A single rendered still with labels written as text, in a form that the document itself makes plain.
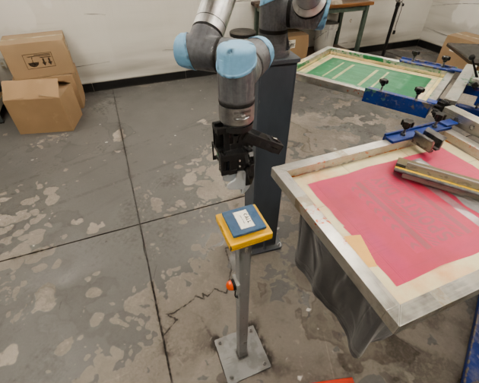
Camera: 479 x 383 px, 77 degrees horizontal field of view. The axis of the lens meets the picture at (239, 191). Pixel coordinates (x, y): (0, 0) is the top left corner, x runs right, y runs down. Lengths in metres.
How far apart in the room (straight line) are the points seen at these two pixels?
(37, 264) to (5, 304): 0.27
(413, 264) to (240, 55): 0.65
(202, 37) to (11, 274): 1.97
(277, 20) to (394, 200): 0.78
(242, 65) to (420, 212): 0.71
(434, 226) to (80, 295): 1.79
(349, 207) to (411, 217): 0.18
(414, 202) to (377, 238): 0.22
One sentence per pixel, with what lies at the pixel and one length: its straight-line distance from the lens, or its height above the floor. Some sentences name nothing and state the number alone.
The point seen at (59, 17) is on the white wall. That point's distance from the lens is 4.32.
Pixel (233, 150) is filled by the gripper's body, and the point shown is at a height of 1.22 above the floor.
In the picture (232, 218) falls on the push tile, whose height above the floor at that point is 0.97.
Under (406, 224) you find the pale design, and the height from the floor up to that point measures 0.95.
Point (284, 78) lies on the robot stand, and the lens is 1.37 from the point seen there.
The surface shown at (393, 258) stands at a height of 0.95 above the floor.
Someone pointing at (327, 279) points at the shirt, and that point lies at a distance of 1.14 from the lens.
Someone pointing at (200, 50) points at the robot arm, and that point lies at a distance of 0.72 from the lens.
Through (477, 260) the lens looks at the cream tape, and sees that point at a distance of 1.00.
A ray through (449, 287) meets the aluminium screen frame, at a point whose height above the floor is 0.99.
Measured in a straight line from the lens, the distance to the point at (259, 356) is 1.70.
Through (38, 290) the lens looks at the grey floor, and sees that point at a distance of 2.20.
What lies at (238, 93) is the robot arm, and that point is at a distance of 0.60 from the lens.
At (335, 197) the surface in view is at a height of 0.95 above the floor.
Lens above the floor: 1.60
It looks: 41 degrees down
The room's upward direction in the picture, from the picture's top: straight up
